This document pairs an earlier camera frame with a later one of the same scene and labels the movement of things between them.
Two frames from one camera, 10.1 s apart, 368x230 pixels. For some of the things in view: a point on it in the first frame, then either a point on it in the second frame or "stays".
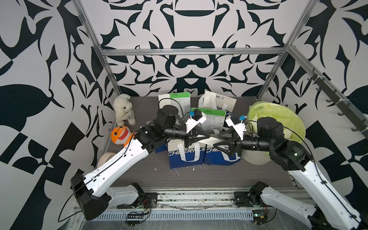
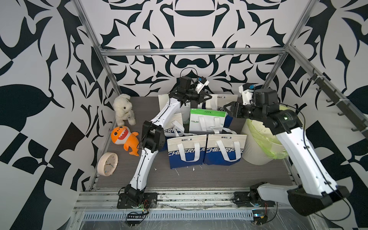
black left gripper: (191, 136) to (201, 97)
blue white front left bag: (180, 156) stays
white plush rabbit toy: (122, 107) stays
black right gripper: (234, 142) to (239, 110)
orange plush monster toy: (121, 135) stays
